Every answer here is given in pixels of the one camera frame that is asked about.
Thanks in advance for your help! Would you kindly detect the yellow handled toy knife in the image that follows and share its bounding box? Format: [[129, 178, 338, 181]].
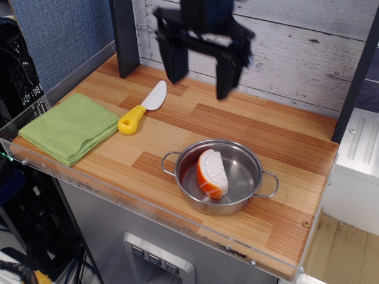
[[117, 80, 167, 135]]

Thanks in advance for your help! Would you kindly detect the small steel pot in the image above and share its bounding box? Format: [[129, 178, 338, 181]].
[[170, 139, 266, 215]]

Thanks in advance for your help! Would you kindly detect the dark right frame post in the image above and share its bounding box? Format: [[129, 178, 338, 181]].
[[331, 9, 378, 143]]

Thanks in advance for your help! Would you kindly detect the white metal side unit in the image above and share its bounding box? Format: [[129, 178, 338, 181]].
[[322, 108, 378, 235]]

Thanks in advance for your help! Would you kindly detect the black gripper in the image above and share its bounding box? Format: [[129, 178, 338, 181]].
[[153, 1, 255, 100]]

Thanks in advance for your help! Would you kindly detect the yellow object bottom left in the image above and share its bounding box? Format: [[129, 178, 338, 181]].
[[29, 270, 54, 284]]

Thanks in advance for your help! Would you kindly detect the dark frame post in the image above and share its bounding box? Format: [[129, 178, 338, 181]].
[[109, 0, 140, 78], [331, 9, 378, 143]]

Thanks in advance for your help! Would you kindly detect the steel cabinet with dispenser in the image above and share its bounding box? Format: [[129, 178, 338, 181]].
[[60, 181, 278, 283]]

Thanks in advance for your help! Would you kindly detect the black crate with cables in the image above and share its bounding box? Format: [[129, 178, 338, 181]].
[[1, 17, 51, 127]]

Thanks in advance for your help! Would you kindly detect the dark left frame post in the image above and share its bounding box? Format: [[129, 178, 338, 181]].
[[109, 0, 140, 78]]

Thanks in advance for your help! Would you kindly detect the green folded cloth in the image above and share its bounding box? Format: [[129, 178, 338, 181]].
[[18, 93, 119, 167]]

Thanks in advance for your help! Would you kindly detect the white orange toy sushi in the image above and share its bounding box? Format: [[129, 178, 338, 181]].
[[197, 149, 229, 199]]

